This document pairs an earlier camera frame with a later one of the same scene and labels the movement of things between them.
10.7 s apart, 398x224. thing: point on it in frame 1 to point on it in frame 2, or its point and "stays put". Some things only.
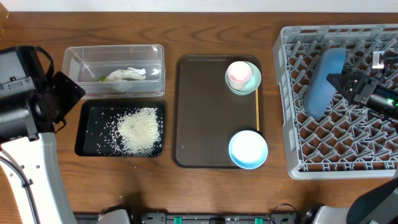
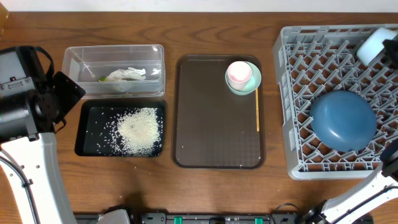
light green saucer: [254, 83] stays put
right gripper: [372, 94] to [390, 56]
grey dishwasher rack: [351, 140] stays put
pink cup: [238, 75] stays put
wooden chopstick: [257, 109] stays put
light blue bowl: [248, 149] to [374, 45]
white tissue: [130, 73] stays put
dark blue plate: [329, 61] to [343, 121]
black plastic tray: [121, 128] stays put
